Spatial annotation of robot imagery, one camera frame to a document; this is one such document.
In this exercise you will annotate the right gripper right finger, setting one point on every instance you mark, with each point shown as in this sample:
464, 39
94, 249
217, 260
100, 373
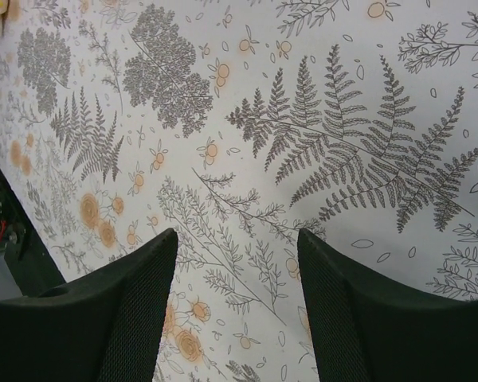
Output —
365, 326

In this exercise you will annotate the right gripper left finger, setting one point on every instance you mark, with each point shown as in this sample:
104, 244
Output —
107, 325

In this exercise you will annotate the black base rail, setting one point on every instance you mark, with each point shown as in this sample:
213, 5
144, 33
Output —
26, 267

